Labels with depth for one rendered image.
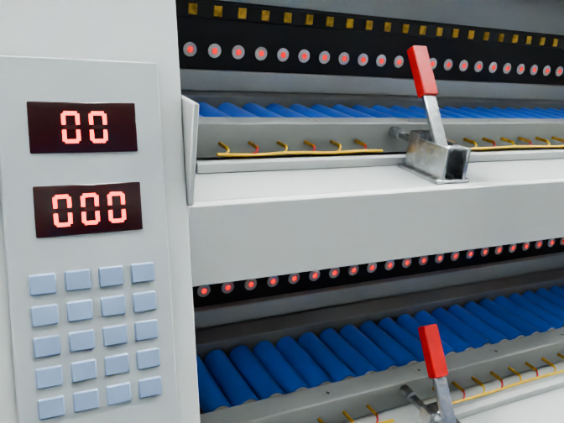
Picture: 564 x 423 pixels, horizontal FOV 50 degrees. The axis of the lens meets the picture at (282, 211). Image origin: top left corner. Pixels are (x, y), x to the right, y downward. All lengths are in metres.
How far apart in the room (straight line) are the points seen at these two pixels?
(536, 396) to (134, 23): 0.41
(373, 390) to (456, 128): 0.21
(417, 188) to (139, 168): 0.17
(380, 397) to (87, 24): 0.32
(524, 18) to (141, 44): 0.55
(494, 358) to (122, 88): 0.37
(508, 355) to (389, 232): 0.21
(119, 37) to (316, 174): 0.15
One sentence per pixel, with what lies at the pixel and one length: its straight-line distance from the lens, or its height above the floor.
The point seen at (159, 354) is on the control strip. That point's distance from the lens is 0.30.
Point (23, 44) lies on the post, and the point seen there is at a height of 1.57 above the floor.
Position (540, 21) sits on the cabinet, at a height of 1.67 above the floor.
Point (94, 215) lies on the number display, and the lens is 0.28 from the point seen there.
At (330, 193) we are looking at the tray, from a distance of 0.34.
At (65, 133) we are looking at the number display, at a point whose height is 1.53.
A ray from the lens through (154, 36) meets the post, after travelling 0.30.
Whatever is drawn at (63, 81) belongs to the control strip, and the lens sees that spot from 0.28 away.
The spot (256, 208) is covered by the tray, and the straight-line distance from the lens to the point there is 0.31.
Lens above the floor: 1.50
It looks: 3 degrees down
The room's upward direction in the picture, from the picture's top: 3 degrees counter-clockwise
